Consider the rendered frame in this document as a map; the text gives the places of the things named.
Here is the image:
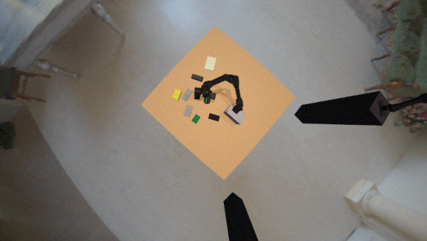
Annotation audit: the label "yellow rectangular block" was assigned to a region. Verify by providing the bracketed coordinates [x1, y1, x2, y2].
[172, 89, 182, 101]

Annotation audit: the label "pale cream flat rectangular card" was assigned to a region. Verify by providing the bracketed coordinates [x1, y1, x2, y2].
[204, 56, 216, 71]

